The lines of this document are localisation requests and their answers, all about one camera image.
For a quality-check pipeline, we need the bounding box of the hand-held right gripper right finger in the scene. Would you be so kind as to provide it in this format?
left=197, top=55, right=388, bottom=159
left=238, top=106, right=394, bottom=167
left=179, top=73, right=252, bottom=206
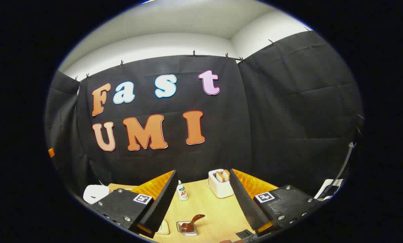
left=229, top=168, right=324, bottom=237

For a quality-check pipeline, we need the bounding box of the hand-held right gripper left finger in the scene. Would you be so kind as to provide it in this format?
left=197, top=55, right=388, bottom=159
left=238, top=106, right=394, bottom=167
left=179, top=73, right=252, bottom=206
left=89, top=170, right=179, bottom=239

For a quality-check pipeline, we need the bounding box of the brown wooden spoon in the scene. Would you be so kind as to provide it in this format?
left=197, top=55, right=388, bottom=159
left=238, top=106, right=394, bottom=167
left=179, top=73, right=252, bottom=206
left=181, top=214, right=206, bottom=233

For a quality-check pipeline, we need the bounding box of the clear chopstick holder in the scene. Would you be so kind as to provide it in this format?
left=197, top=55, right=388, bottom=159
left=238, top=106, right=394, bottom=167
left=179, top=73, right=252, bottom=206
left=176, top=220, right=199, bottom=237

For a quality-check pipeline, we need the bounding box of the white rice cooker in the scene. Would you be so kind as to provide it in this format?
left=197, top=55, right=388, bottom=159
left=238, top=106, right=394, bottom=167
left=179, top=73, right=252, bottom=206
left=83, top=185, right=111, bottom=205

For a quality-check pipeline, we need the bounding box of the white drink bottle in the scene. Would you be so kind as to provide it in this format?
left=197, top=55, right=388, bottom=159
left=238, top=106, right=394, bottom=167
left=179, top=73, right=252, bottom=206
left=176, top=180, right=189, bottom=201

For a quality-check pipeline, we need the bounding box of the white toaster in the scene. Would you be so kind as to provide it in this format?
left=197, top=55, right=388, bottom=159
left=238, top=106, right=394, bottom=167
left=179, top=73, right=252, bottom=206
left=207, top=169, right=235, bottom=198

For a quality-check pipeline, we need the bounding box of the black table edge pad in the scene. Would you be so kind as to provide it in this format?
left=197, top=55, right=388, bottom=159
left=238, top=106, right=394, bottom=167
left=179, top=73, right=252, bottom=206
left=236, top=229, right=254, bottom=240

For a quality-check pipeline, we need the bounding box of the black backdrop cloth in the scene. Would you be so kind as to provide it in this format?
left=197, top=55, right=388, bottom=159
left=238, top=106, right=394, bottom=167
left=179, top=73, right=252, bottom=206
left=45, top=30, right=364, bottom=203

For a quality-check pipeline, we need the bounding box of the grey stand bar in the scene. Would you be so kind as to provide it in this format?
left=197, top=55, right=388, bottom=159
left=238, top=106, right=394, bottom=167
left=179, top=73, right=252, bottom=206
left=335, top=142, right=357, bottom=191

